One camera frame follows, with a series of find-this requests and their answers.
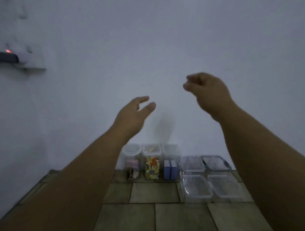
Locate person's left hand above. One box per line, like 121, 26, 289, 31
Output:
112, 96, 157, 141

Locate person's right hand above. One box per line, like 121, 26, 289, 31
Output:
183, 72, 236, 122

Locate person's right forearm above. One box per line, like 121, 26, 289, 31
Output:
216, 101, 305, 231

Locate person's left forearm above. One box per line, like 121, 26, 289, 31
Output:
0, 127, 129, 231

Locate tall clear container, colourful packet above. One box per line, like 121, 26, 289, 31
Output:
142, 144, 163, 182

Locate tall clear container, pink clips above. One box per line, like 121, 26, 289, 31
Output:
121, 143, 143, 182

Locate tall clear container, blue blocks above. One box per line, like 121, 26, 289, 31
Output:
162, 143, 182, 182

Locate colourful packet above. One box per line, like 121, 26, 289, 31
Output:
145, 156, 160, 181

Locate blue block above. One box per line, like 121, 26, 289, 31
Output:
170, 160, 180, 181
164, 160, 171, 181

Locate flat clear container, dark-rimmed lid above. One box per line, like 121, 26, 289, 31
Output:
201, 155, 232, 173

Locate open flat clear container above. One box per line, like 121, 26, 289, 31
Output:
180, 174, 213, 203
207, 172, 244, 202

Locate black device with red light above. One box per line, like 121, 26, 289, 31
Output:
0, 49, 19, 64

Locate white wall box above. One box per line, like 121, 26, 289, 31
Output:
13, 45, 47, 71

